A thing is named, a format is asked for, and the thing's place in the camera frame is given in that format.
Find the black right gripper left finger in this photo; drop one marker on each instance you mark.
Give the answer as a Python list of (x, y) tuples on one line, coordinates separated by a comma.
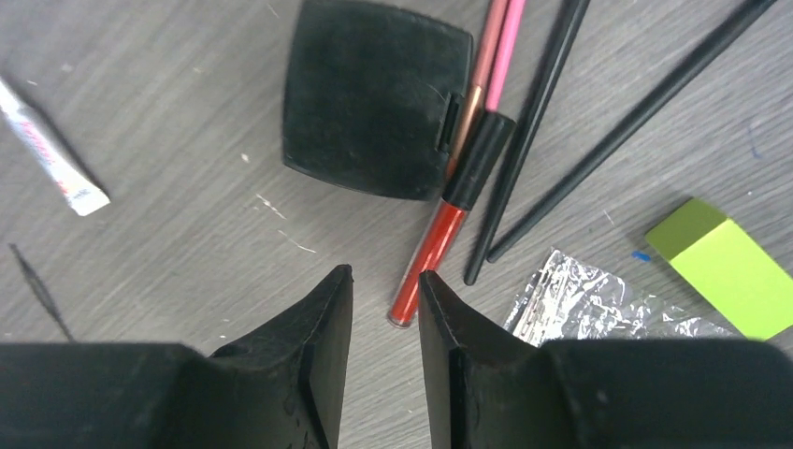
[(279, 386)]

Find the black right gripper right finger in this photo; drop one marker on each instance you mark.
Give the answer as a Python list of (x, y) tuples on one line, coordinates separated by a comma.
[(487, 389)]

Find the black compact case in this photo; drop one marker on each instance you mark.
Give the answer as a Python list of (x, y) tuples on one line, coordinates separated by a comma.
[(372, 97)]

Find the black makeup pencil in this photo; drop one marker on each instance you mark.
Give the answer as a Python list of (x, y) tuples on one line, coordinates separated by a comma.
[(568, 21), (710, 47)]

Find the clear plastic bag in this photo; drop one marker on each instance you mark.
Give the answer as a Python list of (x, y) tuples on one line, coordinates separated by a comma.
[(566, 299)]

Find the black hair loop tool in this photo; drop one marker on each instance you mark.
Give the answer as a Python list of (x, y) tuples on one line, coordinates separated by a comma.
[(41, 292)]

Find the white small cream tube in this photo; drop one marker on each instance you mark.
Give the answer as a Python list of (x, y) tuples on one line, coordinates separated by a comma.
[(82, 195)]

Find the pink lip pencil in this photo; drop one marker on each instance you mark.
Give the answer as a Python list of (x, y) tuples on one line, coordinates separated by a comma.
[(480, 74)]

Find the lime green block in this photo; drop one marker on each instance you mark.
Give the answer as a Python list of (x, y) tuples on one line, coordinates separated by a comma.
[(727, 267)]

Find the pink eyebrow brush comb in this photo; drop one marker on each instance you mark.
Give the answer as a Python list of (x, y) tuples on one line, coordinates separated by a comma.
[(507, 36)]

